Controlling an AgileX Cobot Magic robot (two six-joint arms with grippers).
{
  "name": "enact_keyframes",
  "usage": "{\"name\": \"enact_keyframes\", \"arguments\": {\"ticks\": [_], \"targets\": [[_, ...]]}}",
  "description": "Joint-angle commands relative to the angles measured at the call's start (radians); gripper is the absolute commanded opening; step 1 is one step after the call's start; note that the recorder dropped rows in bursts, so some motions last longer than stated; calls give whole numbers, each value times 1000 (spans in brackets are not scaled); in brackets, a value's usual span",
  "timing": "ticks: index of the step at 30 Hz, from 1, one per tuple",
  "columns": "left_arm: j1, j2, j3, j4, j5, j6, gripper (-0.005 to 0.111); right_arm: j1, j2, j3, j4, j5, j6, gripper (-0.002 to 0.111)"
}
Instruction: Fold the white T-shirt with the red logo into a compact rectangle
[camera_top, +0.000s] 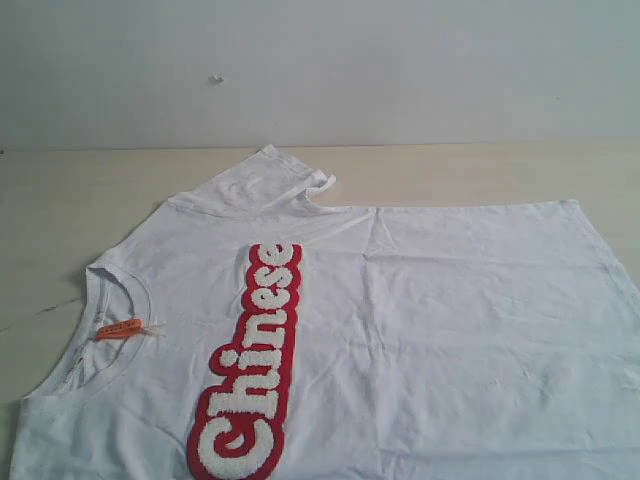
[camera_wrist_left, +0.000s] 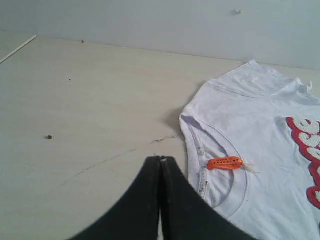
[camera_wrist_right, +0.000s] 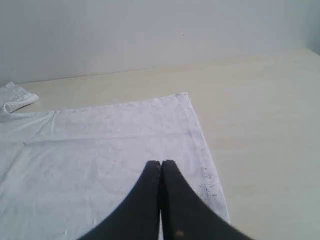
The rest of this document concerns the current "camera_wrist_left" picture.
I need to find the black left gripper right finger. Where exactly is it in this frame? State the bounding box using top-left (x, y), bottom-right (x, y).
top-left (159, 156), bottom-right (254, 240)

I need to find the orange clothing tag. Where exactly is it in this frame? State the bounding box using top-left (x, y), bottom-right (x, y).
top-left (207, 156), bottom-right (244, 171)

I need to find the white t-shirt red lettering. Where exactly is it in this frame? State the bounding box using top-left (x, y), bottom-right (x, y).
top-left (179, 60), bottom-right (320, 240)

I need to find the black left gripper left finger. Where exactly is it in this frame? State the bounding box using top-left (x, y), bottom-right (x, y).
top-left (72, 156), bottom-right (161, 240)

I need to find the white wall plug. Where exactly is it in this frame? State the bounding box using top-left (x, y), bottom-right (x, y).
top-left (232, 9), bottom-right (242, 15)

